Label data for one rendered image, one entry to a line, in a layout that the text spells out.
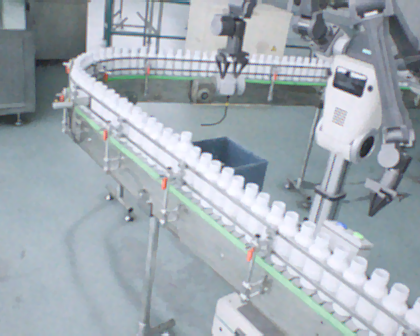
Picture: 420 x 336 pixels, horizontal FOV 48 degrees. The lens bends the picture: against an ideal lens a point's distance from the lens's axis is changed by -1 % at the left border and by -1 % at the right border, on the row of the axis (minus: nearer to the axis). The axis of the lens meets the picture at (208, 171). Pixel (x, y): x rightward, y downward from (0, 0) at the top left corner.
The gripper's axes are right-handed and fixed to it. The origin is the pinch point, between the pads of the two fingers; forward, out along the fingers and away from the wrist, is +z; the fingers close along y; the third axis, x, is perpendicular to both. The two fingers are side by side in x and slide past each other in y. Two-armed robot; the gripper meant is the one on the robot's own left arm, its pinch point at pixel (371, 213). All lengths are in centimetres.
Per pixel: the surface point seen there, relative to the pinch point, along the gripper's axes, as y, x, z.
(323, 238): -1.3, -17.0, 9.7
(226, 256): -29.8, -15.2, 33.5
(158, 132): -82, -18, 11
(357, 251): 3.5, -4.5, 10.7
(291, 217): -13.3, -17.0, 9.8
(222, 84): -164, 82, -11
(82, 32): -554, 179, 11
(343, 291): 11.3, -18.7, 18.0
